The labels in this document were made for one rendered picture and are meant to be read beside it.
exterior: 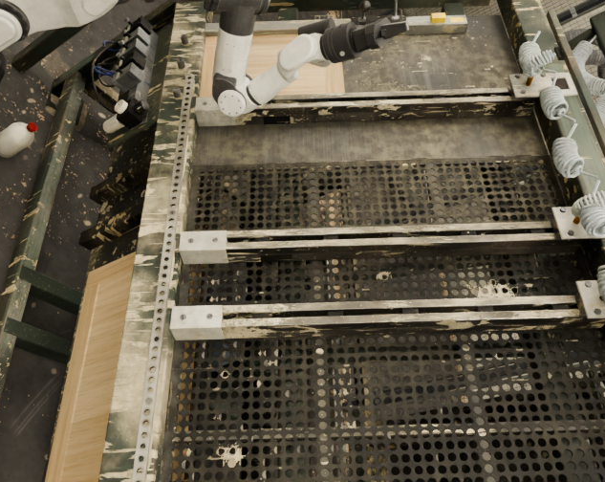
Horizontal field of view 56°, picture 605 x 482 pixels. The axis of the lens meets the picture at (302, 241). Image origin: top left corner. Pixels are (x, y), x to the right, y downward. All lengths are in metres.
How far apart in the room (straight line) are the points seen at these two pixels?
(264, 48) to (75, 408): 1.36
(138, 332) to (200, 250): 0.26
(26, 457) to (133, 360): 0.89
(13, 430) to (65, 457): 0.35
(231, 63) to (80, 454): 1.20
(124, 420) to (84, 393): 0.58
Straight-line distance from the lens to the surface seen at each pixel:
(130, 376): 1.45
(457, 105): 1.93
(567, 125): 1.90
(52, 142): 2.53
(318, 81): 2.03
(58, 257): 2.52
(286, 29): 2.21
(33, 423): 2.30
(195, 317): 1.44
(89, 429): 1.90
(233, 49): 1.58
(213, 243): 1.55
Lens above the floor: 1.89
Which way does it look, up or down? 27 degrees down
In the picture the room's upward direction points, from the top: 69 degrees clockwise
